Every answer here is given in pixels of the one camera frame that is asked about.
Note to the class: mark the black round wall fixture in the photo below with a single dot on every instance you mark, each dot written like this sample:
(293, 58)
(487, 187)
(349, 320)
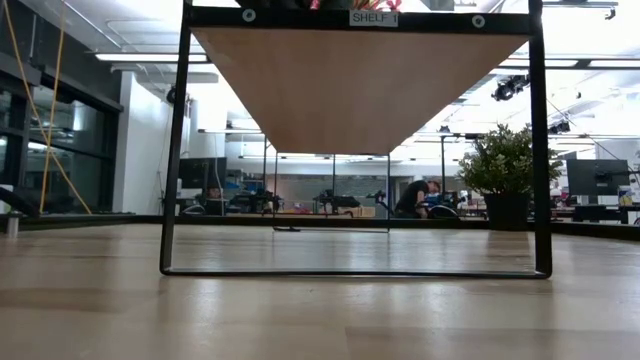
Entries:
(171, 94)

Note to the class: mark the black table frame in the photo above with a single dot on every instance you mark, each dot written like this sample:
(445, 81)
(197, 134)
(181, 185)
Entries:
(325, 221)

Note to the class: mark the small grey post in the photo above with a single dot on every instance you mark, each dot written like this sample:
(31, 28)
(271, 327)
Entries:
(13, 225)

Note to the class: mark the black slanted bar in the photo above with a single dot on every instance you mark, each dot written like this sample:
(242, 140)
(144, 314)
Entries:
(17, 202)

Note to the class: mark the black computer monitor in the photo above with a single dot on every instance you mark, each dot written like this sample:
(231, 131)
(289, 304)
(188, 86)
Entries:
(597, 177)
(205, 172)

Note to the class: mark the wooden board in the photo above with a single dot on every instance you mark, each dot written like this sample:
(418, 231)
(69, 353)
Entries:
(350, 85)

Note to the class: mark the black hanging spot fixture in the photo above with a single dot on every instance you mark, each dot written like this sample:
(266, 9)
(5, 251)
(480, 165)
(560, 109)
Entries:
(507, 89)

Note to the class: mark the person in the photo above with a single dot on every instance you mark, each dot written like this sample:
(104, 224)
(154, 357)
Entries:
(412, 196)
(214, 193)

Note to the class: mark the white printed canister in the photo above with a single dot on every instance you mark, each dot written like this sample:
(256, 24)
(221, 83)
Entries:
(625, 196)

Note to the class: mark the potted green plant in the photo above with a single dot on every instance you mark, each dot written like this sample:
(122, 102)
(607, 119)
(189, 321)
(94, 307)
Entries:
(505, 160)

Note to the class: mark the ceiling light strip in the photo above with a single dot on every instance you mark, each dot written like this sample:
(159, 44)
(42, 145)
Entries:
(135, 57)

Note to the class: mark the small black hanging fixture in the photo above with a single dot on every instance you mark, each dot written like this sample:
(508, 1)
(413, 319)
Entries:
(560, 127)

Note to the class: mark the black background robot arm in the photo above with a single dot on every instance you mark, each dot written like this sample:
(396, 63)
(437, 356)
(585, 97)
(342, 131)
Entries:
(335, 199)

